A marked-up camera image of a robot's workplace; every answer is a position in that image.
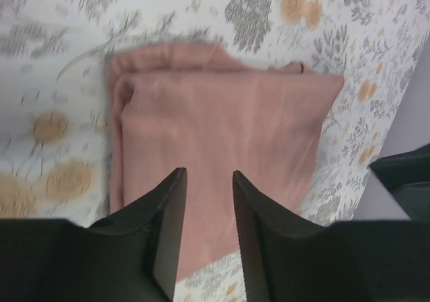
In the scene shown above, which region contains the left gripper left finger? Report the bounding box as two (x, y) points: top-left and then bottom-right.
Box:
(1, 167), (187, 301)

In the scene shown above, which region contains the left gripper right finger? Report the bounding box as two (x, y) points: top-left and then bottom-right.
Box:
(232, 171), (429, 301)

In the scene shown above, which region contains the floral table mat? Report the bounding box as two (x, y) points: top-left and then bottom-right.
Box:
(1, 0), (429, 301)

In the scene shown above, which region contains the pink printed t-shirt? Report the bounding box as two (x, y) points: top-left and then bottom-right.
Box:
(107, 43), (344, 280)

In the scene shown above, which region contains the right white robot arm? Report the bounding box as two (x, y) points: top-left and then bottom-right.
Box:
(369, 145), (429, 222)

